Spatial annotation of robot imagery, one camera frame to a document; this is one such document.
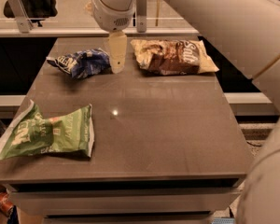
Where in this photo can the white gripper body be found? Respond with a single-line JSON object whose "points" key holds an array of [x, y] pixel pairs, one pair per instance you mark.
{"points": [[110, 14]]}

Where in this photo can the blue chip bag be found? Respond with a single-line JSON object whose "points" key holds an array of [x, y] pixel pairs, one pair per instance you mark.
{"points": [[82, 64]]}

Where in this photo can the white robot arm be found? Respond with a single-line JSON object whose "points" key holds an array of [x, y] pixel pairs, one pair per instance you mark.
{"points": [[247, 32]]}

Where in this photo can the brown salt chip bag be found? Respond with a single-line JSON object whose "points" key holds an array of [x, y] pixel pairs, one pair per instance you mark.
{"points": [[173, 57]]}

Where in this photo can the green jalapeno chip bag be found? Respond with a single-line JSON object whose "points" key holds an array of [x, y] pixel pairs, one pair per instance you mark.
{"points": [[31, 134]]}

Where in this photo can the grey drawer cabinet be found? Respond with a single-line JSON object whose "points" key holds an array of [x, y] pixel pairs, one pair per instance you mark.
{"points": [[151, 202]]}

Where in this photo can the red soda can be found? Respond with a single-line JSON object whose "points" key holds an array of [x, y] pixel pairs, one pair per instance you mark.
{"points": [[6, 206]]}

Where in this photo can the middle metal railing bracket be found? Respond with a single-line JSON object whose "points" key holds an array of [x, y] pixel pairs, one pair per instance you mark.
{"points": [[140, 18]]}

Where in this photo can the metal railing bracket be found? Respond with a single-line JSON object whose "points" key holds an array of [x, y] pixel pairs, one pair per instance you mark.
{"points": [[140, 18], [23, 22]]}

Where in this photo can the left metal railing bracket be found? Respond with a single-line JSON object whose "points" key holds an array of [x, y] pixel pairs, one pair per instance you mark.
{"points": [[23, 22]]}

